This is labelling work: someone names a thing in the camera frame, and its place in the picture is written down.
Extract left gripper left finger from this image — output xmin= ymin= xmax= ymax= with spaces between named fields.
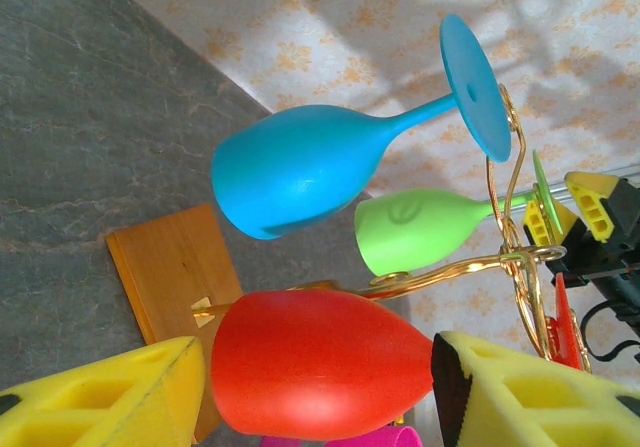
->
xmin=0 ymin=335 xmax=206 ymax=447

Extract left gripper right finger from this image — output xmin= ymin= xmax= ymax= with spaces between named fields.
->
xmin=432 ymin=330 xmax=640 ymax=447

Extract green wine glass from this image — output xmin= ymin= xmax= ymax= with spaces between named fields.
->
xmin=353 ymin=149 xmax=565 ymax=278

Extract pink wine glass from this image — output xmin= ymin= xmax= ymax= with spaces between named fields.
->
xmin=259 ymin=425 xmax=421 ymax=447

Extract red wine glass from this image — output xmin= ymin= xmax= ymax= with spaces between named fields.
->
xmin=209 ymin=271 xmax=586 ymax=441

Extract blue wine glass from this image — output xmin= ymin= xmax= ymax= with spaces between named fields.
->
xmin=210 ymin=13 xmax=512 ymax=241

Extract aluminium frame post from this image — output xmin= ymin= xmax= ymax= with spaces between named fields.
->
xmin=492 ymin=164 xmax=640 ymax=213

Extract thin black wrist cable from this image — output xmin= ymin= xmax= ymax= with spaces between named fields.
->
xmin=578 ymin=301 xmax=640 ymax=364

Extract gold wire rack wooden base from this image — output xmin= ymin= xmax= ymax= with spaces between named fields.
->
xmin=105 ymin=84 xmax=594 ymax=443

